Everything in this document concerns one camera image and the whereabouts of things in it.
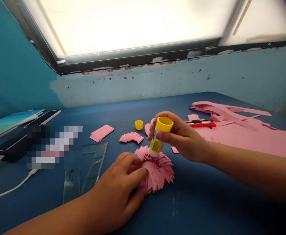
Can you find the person's right hand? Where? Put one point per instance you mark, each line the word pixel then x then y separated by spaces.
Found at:
pixel 184 139

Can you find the person's left hand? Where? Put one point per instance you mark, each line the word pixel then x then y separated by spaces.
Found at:
pixel 116 191

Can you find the yellow glue stick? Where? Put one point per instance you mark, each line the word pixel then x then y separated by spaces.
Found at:
pixel 160 133

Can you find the pink paper flower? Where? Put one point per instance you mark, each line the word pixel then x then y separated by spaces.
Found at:
pixel 161 171

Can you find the small pink paper piece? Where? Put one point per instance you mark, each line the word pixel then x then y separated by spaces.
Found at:
pixel 175 149
pixel 192 117

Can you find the red utility knife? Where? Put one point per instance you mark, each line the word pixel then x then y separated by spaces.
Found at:
pixel 201 123

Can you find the transparent set square ruler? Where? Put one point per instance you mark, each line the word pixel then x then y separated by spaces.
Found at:
pixel 94 166

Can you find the pink paper circle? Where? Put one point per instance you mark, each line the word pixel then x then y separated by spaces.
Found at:
pixel 148 128

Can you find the yellow glue stick cap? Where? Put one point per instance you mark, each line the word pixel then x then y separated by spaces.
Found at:
pixel 138 124

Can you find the fan of folded pink pieces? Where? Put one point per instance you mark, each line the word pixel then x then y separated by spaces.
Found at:
pixel 132 137

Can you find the stack of pink paper rectangles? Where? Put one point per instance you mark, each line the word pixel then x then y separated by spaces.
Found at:
pixel 101 133

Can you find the pile of pink paper scraps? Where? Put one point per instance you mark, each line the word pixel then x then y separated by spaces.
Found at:
pixel 245 137

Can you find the white-edged smartphone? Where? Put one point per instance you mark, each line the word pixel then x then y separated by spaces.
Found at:
pixel 46 117

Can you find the black smartphone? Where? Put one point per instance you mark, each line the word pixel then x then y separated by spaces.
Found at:
pixel 10 148

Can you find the blue-green booklet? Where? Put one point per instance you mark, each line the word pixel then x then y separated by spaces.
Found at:
pixel 8 122

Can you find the window with dark frame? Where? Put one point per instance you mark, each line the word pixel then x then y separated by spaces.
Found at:
pixel 143 27

